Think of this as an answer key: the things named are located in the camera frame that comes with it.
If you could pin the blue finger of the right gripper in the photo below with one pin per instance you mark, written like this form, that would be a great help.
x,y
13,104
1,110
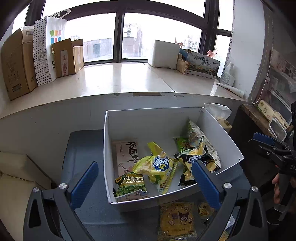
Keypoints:
x,y
262,138

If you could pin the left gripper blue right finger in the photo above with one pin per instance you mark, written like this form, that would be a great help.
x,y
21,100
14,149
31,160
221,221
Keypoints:
x,y
208,184

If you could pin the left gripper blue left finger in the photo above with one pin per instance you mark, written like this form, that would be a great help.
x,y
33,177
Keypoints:
x,y
81,184

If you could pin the black yellow chip bag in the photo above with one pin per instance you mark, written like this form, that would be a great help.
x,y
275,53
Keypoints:
x,y
187,158

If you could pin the green garlic pea bag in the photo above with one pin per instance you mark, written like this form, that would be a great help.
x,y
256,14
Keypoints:
x,y
130,186

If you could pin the yellow-green pea snack bag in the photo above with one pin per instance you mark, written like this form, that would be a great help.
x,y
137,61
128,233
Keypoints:
x,y
159,167

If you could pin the pale green chip bag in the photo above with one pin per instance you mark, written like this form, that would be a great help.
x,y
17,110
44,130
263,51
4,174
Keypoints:
x,y
196,137

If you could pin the bright green snack bag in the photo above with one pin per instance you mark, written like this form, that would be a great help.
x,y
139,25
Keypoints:
x,y
181,143

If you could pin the pink snack packet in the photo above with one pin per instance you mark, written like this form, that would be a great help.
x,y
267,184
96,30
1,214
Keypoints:
x,y
126,156

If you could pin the person's right hand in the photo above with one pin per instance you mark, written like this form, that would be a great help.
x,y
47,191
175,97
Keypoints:
x,y
275,182

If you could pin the clear packet dark snack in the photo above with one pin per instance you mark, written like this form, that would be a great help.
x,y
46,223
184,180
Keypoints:
x,y
205,210

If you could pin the dark wooden side table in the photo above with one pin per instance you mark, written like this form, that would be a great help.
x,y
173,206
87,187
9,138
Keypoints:
x,y
248,120

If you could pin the white digital clock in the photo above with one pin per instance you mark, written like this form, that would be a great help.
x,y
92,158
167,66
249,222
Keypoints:
x,y
277,129

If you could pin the beige tissue box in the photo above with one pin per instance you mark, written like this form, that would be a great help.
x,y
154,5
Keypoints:
x,y
269,113

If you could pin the tissue pack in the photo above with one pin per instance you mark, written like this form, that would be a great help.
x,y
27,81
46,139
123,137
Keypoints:
x,y
221,113

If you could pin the white tube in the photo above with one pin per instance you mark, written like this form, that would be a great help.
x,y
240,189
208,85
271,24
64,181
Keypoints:
x,y
234,90

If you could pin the clear plastic drawer organizer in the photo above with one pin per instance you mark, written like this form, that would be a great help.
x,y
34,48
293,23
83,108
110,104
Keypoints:
x,y
280,92

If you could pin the cream leather sofa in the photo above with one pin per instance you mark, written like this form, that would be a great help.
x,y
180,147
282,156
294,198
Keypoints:
x,y
19,175

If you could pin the white lotion bottle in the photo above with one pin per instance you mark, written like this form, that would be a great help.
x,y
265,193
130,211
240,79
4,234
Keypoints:
x,y
227,77

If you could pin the white storage box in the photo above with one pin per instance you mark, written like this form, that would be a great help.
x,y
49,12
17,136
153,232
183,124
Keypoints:
x,y
160,125

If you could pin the printed landscape carton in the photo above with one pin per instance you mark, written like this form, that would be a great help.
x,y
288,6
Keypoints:
x,y
200,65

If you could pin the white foam box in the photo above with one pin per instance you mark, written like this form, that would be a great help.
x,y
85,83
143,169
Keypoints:
x,y
164,54

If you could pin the small open cardboard box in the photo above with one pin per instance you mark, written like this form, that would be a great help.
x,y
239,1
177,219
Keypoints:
x,y
68,57

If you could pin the large cardboard box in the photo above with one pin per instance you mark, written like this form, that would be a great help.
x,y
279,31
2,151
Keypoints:
x,y
18,63

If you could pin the dotted white paper bag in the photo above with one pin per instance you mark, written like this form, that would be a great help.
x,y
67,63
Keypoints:
x,y
47,31

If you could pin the black window frame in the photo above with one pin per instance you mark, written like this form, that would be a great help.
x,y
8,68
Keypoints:
x,y
208,23

